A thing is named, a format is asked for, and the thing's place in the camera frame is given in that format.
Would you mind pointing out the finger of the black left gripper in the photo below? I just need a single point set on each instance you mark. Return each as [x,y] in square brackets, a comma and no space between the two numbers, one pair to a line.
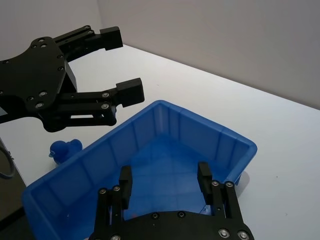
[130,92]
[111,38]

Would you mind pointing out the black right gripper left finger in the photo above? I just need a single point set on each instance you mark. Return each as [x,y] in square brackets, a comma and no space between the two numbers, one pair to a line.
[125,190]

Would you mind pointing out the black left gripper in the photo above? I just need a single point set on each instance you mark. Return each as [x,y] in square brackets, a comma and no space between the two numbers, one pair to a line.
[32,75]

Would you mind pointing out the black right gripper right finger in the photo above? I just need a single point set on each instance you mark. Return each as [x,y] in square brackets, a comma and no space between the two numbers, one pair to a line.
[206,185]

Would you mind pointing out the blue plastic bin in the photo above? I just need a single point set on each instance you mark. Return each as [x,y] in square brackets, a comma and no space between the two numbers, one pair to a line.
[175,140]

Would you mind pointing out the small blue toy figure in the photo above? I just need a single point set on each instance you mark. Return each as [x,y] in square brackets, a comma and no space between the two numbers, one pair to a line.
[62,151]

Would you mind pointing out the black flat panel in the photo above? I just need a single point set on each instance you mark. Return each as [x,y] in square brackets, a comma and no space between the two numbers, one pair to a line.
[10,197]

